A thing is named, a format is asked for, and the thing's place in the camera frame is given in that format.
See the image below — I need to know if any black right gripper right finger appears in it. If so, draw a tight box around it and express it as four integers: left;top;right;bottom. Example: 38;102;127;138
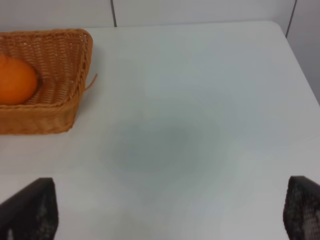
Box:
282;176;320;240

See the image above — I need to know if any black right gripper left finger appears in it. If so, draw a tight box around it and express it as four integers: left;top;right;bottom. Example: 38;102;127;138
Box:
0;177;59;240

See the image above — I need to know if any orange with stem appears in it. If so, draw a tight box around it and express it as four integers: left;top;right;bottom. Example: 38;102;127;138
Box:
0;54;38;105

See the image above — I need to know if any orange wicker basket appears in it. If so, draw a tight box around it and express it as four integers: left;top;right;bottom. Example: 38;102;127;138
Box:
0;28;93;135

